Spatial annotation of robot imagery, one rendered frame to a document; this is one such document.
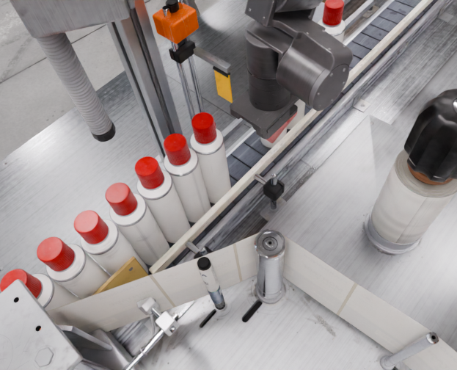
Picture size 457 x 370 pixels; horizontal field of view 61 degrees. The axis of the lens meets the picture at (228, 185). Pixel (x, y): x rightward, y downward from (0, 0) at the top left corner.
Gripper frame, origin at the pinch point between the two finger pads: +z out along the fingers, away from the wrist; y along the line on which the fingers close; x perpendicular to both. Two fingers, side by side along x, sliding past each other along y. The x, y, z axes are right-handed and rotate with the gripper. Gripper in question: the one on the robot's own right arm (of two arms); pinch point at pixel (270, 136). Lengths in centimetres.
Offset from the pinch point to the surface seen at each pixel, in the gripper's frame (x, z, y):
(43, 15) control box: 9.3, -29.1, -19.6
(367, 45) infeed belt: 6.7, 14.1, 43.2
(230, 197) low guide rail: 2.2, 10.3, -8.2
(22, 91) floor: 183, 101, -1
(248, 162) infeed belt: 6.3, 13.8, 0.9
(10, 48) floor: 224, 101, 15
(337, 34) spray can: 4.5, -2.0, 24.0
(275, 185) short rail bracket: -2.7, 9.3, -1.9
